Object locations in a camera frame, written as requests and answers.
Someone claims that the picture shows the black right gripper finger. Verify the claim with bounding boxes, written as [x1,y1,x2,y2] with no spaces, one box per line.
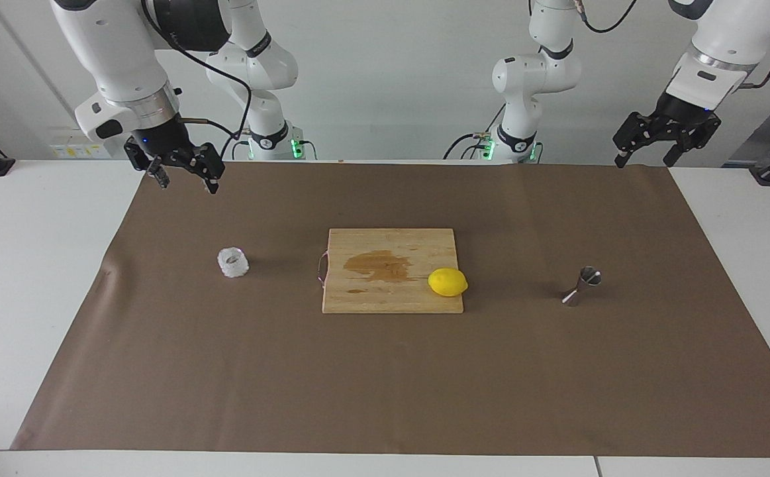
[148,156,171,190]
[196,142,226,195]

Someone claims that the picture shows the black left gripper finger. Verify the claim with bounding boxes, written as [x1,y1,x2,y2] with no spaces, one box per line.
[663,129,716,167]
[613,113,663,168]

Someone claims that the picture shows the clear textured glass cup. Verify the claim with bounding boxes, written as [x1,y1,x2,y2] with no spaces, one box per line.
[217,246,250,279]

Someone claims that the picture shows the steel jigger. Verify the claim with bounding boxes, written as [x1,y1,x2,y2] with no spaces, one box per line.
[561,266,602,307]

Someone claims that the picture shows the brown table mat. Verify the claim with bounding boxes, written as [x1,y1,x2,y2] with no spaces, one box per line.
[11,161,770,458]

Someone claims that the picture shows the wooden cutting board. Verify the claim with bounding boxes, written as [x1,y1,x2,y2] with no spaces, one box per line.
[318,228,464,315]

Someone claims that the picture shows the yellow lemon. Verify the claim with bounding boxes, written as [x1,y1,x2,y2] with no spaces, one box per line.
[428,268,469,297]

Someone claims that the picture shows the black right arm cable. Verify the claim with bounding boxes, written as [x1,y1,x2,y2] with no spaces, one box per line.
[141,0,254,160]

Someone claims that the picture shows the white wall socket box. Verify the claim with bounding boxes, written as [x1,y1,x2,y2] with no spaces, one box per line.
[49,128,115,160]

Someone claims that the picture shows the black base cables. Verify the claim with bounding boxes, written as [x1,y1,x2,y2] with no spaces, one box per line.
[443,103,511,160]

